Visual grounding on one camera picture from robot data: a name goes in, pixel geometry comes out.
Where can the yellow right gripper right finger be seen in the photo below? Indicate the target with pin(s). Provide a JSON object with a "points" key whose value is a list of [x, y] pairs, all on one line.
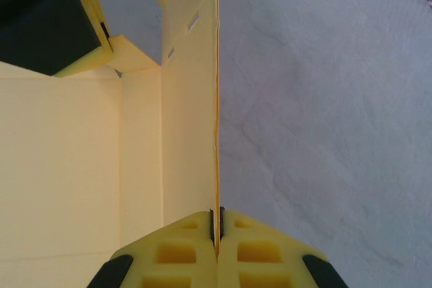
{"points": [[229, 267]]}

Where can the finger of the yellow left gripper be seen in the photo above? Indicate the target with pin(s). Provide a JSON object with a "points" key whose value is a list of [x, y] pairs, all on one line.
{"points": [[87, 63], [96, 1]]}

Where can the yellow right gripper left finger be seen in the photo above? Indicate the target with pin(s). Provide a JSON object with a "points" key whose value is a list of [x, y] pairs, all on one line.
{"points": [[202, 267]]}

